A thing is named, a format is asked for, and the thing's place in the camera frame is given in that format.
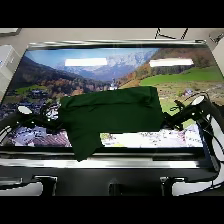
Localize dark green T-shirt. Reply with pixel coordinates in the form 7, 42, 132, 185
58, 85, 165, 163

